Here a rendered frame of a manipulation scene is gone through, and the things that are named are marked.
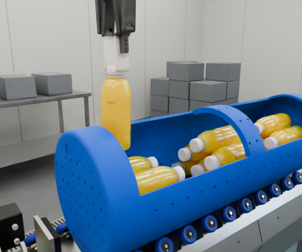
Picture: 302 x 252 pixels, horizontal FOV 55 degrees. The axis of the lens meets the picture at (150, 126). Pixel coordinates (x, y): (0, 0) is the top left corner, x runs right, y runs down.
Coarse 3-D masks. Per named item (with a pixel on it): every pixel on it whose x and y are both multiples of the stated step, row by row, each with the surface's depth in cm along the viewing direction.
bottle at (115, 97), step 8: (104, 80) 61; (112, 80) 59; (120, 80) 59; (104, 88) 60; (112, 88) 59; (120, 88) 59; (128, 88) 60; (104, 96) 60; (112, 96) 59; (120, 96) 59; (128, 96) 60; (104, 104) 60; (112, 104) 59; (120, 104) 59; (128, 104) 61; (104, 112) 60; (112, 112) 60; (120, 112) 60; (128, 112) 61; (104, 120) 61; (112, 120) 60; (120, 120) 60; (128, 120) 62; (112, 128) 60; (120, 128) 61; (128, 128) 62; (120, 136) 61; (128, 136) 63; (128, 144) 63
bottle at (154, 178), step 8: (152, 168) 66; (160, 168) 66; (168, 168) 67; (136, 176) 62; (144, 176) 63; (152, 176) 63; (160, 176) 64; (168, 176) 65; (176, 176) 67; (144, 184) 61; (152, 184) 62; (160, 184) 64; (168, 184) 65; (144, 192) 61
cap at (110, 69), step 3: (108, 66) 59; (111, 66) 59; (114, 66) 59; (108, 69) 60; (111, 69) 59; (114, 69) 59; (108, 72) 60; (111, 72) 59; (114, 72) 59; (117, 72) 59; (120, 72) 60; (123, 72) 60
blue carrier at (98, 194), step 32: (288, 96) 105; (96, 128) 60; (160, 128) 86; (192, 128) 97; (256, 128) 78; (64, 160) 64; (96, 160) 52; (128, 160) 54; (160, 160) 91; (256, 160) 75; (288, 160) 85; (64, 192) 68; (96, 192) 53; (128, 192) 52; (160, 192) 56; (192, 192) 61; (224, 192) 69; (96, 224) 55; (128, 224) 52; (160, 224) 58
